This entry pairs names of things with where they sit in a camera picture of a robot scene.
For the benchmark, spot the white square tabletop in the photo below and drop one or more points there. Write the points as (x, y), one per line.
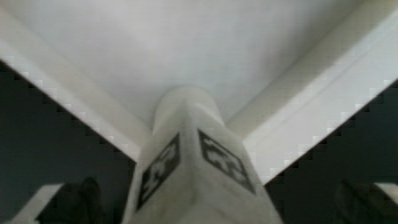
(109, 51)

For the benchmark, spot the white table leg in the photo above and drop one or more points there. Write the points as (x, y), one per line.
(196, 185)

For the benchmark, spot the white obstacle fence rail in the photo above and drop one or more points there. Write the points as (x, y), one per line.
(326, 88)

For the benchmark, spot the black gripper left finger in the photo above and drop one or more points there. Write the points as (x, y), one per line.
(65, 204)

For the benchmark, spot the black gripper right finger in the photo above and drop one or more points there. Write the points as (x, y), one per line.
(365, 203)

